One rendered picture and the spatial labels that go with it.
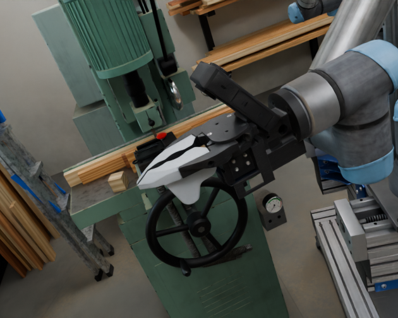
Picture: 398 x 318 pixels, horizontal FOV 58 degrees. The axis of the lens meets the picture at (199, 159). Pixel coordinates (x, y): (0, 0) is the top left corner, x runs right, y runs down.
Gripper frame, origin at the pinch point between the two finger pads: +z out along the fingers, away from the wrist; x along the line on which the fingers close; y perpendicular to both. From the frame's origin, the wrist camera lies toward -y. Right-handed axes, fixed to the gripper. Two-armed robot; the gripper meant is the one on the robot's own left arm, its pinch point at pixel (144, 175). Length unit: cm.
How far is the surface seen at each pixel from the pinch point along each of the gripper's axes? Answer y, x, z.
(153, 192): 31, 49, 1
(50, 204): 61, 139, 50
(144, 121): 19, 69, -7
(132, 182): 32, 61, 5
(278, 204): 58, 50, -33
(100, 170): 29, 74, 13
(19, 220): 78, 178, 82
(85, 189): 31, 71, 19
